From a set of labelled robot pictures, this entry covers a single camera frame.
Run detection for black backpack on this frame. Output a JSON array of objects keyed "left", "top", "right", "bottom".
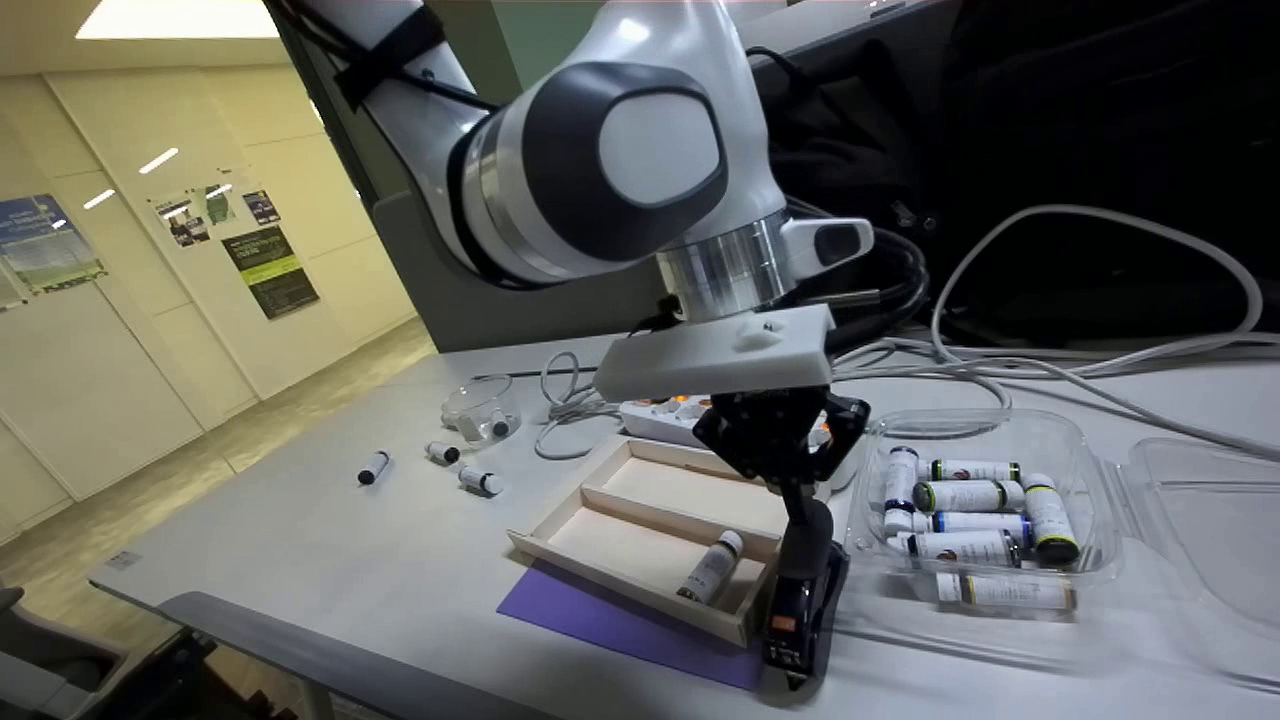
[
  {"left": 749, "top": 41, "right": 940, "bottom": 253},
  {"left": 933, "top": 0, "right": 1280, "bottom": 345}
]

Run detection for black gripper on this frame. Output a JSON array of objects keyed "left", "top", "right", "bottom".
[{"left": 690, "top": 387, "right": 872, "bottom": 629}]

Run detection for white tube in tray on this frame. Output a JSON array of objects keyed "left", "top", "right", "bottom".
[{"left": 678, "top": 531, "right": 745, "bottom": 605}]

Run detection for clear plastic clamshell container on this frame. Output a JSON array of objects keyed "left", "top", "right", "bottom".
[{"left": 836, "top": 414, "right": 1280, "bottom": 684}]

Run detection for coiled white cable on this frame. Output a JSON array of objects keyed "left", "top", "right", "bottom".
[{"left": 526, "top": 349, "right": 630, "bottom": 463}]

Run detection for white paint tube bottom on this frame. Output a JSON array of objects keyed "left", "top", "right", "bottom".
[{"left": 934, "top": 573, "right": 1076, "bottom": 618}]

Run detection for white power strip orange switches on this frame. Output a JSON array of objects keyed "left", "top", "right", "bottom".
[{"left": 616, "top": 397, "right": 708, "bottom": 446}]

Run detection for white paint tube lower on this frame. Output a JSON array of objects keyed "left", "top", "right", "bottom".
[{"left": 903, "top": 531, "right": 1015, "bottom": 569}]

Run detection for white paint tube upright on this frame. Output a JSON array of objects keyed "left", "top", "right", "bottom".
[{"left": 883, "top": 448, "right": 919, "bottom": 507}]

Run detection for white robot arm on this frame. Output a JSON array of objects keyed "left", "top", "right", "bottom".
[{"left": 265, "top": 0, "right": 874, "bottom": 631}]

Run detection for white tube middle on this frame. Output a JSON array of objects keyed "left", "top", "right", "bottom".
[{"left": 454, "top": 459, "right": 501, "bottom": 498}]

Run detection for white paint tube right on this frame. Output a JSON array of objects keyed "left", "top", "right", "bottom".
[{"left": 1025, "top": 473, "right": 1079, "bottom": 569}]

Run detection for right black backpack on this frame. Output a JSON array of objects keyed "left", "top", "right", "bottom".
[{"left": 933, "top": 0, "right": 1280, "bottom": 345}]

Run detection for long white looping cable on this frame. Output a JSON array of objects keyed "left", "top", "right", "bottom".
[{"left": 832, "top": 201, "right": 1280, "bottom": 463}]

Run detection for left black backpack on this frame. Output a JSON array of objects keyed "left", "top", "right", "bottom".
[{"left": 749, "top": 41, "right": 940, "bottom": 253}]

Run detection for wooden tray frame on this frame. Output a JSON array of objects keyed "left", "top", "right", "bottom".
[{"left": 512, "top": 439, "right": 788, "bottom": 650}]

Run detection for purple paper sheet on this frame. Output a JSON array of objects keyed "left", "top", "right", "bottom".
[{"left": 501, "top": 569, "right": 763, "bottom": 694}]

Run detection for wall poster dark green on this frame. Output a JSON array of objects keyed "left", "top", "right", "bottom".
[{"left": 225, "top": 227, "right": 320, "bottom": 320}]

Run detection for blue wall poster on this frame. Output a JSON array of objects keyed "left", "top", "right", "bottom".
[{"left": 0, "top": 198, "right": 102, "bottom": 297}]

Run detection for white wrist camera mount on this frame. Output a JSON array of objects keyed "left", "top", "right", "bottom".
[{"left": 594, "top": 304, "right": 832, "bottom": 399}]

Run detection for white paint tube top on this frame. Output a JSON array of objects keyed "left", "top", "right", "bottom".
[{"left": 925, "top": 457, "right": 1025, "bottom": 480}]

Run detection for white tube black cap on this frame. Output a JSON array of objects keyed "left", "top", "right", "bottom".
[{"left": 354, "top": 451, "right": 390, "bottom": 490}]

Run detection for white tube far left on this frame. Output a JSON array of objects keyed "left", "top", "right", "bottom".
[{"left": 424, "top": 446, "right": 462, "bottom": 468}]

